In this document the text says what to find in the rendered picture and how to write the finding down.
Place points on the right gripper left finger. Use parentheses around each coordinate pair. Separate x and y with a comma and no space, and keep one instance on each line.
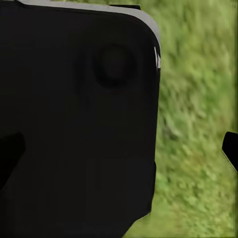
(12,147)

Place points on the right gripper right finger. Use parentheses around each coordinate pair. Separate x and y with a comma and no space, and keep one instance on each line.
(230,148)

